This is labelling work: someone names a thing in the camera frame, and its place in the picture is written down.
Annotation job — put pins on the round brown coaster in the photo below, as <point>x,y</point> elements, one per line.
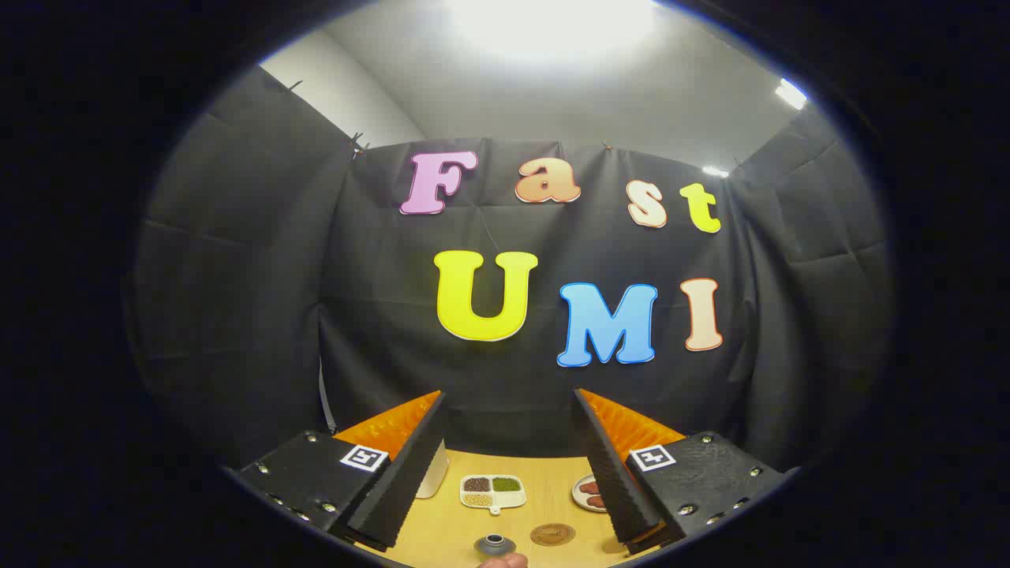
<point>552,534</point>

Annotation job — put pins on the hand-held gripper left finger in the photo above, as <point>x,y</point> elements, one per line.
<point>398,489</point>

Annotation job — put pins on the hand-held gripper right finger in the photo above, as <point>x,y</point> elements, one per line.
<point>619,489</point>

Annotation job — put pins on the white toaster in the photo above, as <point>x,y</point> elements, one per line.
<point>434,473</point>

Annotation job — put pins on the white divided bean dish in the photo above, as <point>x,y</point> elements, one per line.
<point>493,491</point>

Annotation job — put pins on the silver juice bottle green label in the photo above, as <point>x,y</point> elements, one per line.
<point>495,544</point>

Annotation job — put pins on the ceiling strip light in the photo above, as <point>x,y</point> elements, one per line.
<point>715,171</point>
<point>791,93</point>

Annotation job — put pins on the white oval plate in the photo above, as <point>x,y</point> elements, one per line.
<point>580,495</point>

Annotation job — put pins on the wooden table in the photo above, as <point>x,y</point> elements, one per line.
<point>544,506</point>

